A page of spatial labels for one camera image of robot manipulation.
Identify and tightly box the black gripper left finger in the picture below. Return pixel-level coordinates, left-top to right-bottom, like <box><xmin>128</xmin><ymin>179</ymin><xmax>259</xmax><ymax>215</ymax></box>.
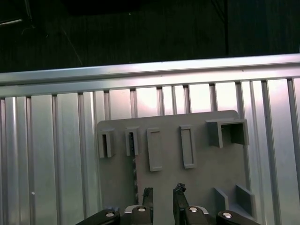
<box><xmin>81</xmin><ymin>187</ymin><xmax>155</xmax><ymax>225</ymax></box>

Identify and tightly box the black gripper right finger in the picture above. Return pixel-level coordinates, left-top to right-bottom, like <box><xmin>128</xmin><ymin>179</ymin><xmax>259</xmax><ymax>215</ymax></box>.
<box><xmin>172</xmin><ymin>182</ymin><xmax>261</xmax><ymax>225</ymax></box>

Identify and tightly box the grey plastic parts rack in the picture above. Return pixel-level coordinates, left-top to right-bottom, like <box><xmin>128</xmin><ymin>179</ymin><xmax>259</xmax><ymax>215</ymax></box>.
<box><xmin>96</xmin><ymin>109</ymin><xmax>256</xmax><ymax>225</ymax></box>

